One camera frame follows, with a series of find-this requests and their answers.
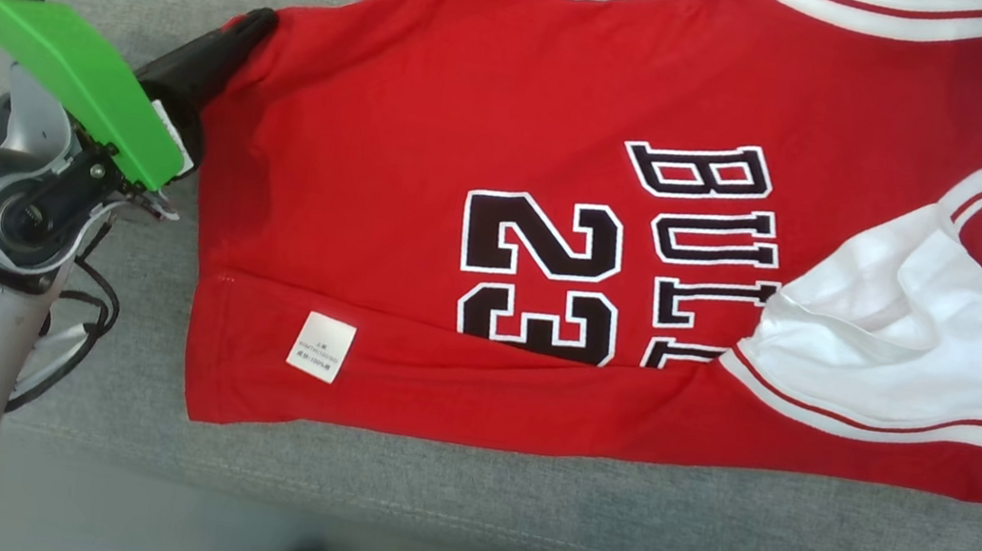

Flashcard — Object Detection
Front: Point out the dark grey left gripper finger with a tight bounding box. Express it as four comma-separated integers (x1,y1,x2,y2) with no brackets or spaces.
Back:
122,0,282,186

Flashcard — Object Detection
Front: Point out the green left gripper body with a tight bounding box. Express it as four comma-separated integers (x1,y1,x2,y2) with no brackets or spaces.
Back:
0,0,206,194

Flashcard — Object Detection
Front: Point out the red basketball jersey number 23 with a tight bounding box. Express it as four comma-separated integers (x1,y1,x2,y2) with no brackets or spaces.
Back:
159,0,982,533

